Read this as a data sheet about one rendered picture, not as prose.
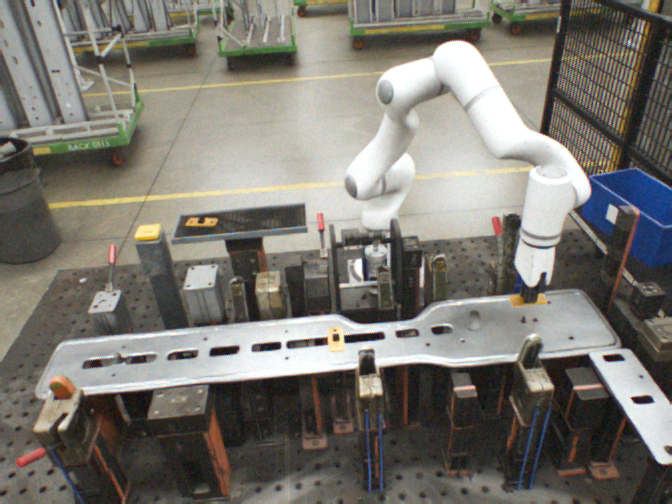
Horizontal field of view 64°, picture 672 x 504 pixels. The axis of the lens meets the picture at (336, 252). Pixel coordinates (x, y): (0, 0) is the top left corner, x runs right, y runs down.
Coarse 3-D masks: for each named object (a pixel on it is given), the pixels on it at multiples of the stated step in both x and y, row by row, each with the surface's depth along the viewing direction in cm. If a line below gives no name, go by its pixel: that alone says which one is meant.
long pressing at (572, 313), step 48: (144, 336) 136; (192, 336) 135; (240, 336) 134; (288, 336) 133; (384, 336) 131; (432, 336) 130; (480, 336) 129; (576, 336) 127; (48, 384) 124; (96, 384) 123; (144, 384) 123; (192, 384) 123
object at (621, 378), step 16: (592, 352) 122; (608, 352) 122; (624, 352) 122; (608, 368) 118; (624, 368) 118; (640, 368) 118; (608, 384) 115; (624, 384) 114; (640, 384) 114; (656, 384) 114; (624, 400) 111; (656, 400) 110; (624, 416) 109; (640, 416) 107; (656, 416) 107; (640, 432) 104; (656, 432) 104; (656, 448) 101
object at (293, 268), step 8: (288, 256) 144; (296, 256) 144; (288, 264) 141; (296, 264) 141; (288, 272) 142; (296, 272) 142; (288, 280) 143; (296, 280) 143; (288, 288) 145; (296, 288) 146; (296, 296) 147; (304, 296) 150; (296, 304) 149; (304, 304) 149; (296, 312) 150; (304, 312) 151
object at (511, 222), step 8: (504, 216) 133; (512, 216) 134; (504, 224) 134; (512, 224) 130; (520, 224) 131; (504, 232) 134; (512, 232) 136; (504, 240) 135; (512, 240) 137; (504, 248) 136; (512, 248) 138; (504, 256) 137; (512, 256) 138; (504, 264) 138; (512, 264) 139; (512, 272) 140
